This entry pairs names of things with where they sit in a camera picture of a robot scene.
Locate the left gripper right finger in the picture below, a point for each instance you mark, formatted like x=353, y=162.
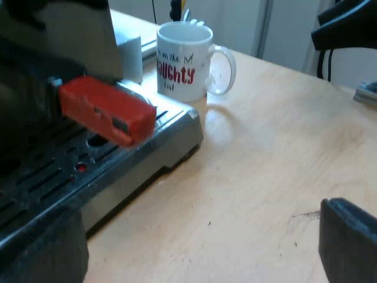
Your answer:
x=350, y=244

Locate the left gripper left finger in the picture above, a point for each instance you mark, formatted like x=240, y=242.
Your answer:
x=44, y=250

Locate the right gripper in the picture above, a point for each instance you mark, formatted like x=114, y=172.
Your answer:
x=347, y=28

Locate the steel espresso machine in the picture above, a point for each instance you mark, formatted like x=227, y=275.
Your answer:
x=123, y=165

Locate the white mug with red and black print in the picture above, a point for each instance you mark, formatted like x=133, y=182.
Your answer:
x=184, y=62

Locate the aluminium rail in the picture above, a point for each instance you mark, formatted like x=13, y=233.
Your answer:
x=366, y=92

